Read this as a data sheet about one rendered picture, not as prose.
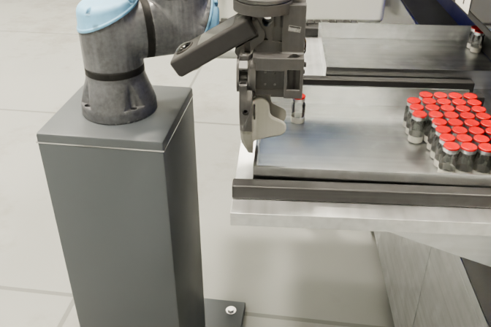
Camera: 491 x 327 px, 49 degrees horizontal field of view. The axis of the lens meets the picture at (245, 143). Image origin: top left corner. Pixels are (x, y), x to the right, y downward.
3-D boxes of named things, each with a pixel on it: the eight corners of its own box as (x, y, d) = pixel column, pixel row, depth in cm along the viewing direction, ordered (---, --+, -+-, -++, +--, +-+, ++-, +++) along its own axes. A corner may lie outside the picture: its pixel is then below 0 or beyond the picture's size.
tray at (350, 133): (464, 108, 90) (468, 89, 88) (521, 201, 68) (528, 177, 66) (262, 101, 92) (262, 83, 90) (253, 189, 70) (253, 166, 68)
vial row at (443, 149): (427, 117, 87) (432, 91, 85) (455, 179, 72) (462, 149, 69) (413, 116, 87) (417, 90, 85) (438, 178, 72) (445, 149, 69)
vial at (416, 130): (420, 136, 81) (426, 109, 79) (424, 144, 79) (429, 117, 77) (405, 136, 81) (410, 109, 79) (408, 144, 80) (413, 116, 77)
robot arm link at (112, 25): (79, 56, 108) (68, -12, 101) (145, 47, 112) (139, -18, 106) (86, 78, 99) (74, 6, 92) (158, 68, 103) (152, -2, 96)
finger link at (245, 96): (251, 137, 68) (251, 72, 63) (239, 136, 68) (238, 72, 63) (253, 119, 72) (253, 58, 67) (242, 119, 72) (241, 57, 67)
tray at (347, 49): (471, 40, 119) (475, 25, 117) (514, 90, 96) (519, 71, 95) (317, 37, 121) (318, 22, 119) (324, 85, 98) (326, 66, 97)
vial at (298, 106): (304, 118, 87) (305, 94, 84) (305, 125, 85) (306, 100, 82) (290, 117, 87) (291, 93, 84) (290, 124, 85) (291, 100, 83)
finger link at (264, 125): (284, 164, 71) (287, 101, 66) (240, 163, 71) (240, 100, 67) (284, 152, 74) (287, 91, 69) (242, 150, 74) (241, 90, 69)
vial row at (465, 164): (440, 117, 87) (446, 91, 84) (472, 179, 71) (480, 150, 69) (427, 117, 87) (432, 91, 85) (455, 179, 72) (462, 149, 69)
